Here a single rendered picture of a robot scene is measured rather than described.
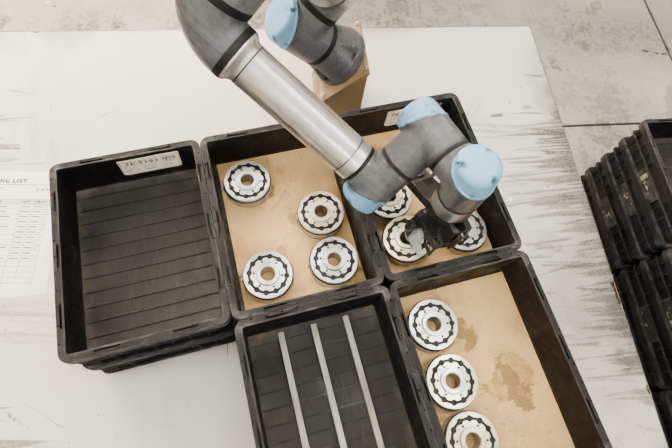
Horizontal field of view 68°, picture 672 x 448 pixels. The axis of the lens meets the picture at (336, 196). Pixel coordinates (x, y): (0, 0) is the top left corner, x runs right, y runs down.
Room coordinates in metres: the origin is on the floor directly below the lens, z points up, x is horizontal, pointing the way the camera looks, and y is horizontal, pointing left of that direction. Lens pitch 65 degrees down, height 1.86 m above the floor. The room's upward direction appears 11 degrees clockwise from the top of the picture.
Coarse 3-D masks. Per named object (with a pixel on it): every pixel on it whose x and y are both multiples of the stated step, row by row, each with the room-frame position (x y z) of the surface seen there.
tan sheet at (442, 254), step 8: (368, 136) 0.66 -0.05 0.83; (376, 136) 0.67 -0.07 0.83; (384, 136) 0.67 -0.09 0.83; (392, 136) 0.68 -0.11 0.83; (376, 144) 0.64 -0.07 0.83; (384, 144) 0.65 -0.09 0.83; (392, 200) 0.50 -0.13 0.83; (416, 200) 0.52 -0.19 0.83; (416, 208) 0.50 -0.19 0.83; (376, 224) 0.44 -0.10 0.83; (384, 224) 0.44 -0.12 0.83; (488, 240) 0.45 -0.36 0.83; (440, 248) 0.41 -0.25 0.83; (480, 248) 0.43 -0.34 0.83; (488, 248) 0.43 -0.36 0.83; (432, 256) 0.39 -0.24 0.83; (440, 256) 0.39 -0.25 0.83; (448, 256) 0.40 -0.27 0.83; (456, 256) 0.40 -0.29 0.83; (392, 264) 0.35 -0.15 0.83; (416, 264) 0.36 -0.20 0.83; (424, 264) 0.37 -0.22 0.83; (392, 272) 0.33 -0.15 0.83
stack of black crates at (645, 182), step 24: (648, 120) 1.08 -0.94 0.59; (624, 144) 1.05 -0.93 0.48; (648, 144) 1.00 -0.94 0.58; (600, 168) 1.05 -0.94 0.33; (624, 168) 0.99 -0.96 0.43; (648, 168) 0.94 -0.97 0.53; (600, 192) 0.97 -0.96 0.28; (624, 192) 0.92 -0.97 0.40; (648, 192) 0.87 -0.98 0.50; (600, 216) 0.89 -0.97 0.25; (624, 216) 0.84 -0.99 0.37; (648, 216) 0.80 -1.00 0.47; (624, 240) 0.78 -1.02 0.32; (648, 240) 0.74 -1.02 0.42; (624, 264) 0.71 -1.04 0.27
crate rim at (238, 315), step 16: (256, 128) 0.56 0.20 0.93; (272, 128) 0.57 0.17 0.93; (208, 160) 0.46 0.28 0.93; (208, 176) 0.43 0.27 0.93; (208, 192) 0.39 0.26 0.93; (224, 240) 0.30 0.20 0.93; (368, 240) 0.36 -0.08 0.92; (224, 256) 0.27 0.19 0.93; (224, 272) 0.24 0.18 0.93; (336, 288) 0.25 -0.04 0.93; (352, 288) 0.25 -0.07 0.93; (272, 304) 0.19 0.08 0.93; (288, 304) 0.20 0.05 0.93
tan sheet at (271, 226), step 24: (288, 168) 0.53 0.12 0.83; (312, 168) 0.54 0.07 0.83; (288, 192) 0.47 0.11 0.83; (336, 192) 0.50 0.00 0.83; (240, 216) 0.39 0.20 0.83; (264, 216) 0.40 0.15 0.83; (288, 216) 0.41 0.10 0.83; (240, 240) 0.34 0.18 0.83; (264, 240) 0.35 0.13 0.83; (288, 240) 0.36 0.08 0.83; (312, 240) 0.37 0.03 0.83; (240, 264) 0.29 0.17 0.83; (336, 264) 0.33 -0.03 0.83; (360, 264) 0.34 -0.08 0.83; (312, 288) 0.26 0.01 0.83
